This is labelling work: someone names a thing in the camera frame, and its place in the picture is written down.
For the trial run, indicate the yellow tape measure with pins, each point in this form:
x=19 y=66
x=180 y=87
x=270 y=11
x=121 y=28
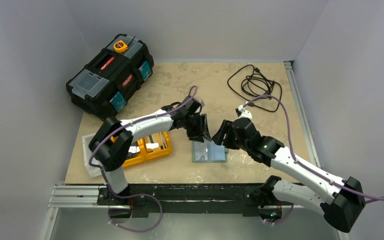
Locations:
x=120 y=46

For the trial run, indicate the yellow bin with tan cards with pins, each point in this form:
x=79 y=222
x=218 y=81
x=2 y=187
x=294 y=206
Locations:
x=154 y=155

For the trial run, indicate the aluminium frame rail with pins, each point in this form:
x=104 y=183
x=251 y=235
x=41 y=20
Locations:
x=77 y=216

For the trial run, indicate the white plastic tray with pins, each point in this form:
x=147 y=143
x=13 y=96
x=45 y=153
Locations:
x=92 y=171

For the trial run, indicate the stack of tan cards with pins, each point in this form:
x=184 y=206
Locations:
x=156 y=142

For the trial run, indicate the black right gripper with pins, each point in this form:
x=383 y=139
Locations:
x=230 y=133

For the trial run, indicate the black plastic toolbox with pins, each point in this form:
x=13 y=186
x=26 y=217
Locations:
x=104 y=85

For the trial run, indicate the stack of black cards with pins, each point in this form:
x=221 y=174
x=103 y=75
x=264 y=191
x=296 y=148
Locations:
x=133 y=151

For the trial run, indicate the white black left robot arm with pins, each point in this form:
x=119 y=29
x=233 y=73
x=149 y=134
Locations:
x=111 y=143

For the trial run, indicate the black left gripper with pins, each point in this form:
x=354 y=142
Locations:
x=201 y=131

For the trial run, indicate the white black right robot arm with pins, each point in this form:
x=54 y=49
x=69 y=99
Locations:
x=338 y=200

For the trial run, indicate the yellow bin with black cards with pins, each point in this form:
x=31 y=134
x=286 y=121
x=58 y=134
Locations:
x=139 y=159

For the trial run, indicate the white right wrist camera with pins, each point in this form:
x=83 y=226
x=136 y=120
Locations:
x=242 y=112

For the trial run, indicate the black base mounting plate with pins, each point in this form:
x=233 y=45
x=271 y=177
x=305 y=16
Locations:
x=246 y=199

